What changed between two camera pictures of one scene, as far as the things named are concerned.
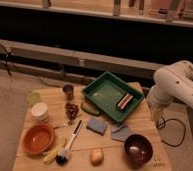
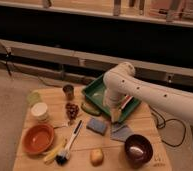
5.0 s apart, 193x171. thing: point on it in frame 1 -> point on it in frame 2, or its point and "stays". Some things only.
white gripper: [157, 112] -> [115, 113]
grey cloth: [121, 133] stays
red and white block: [125, 101] stays
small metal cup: [68, 89] stays
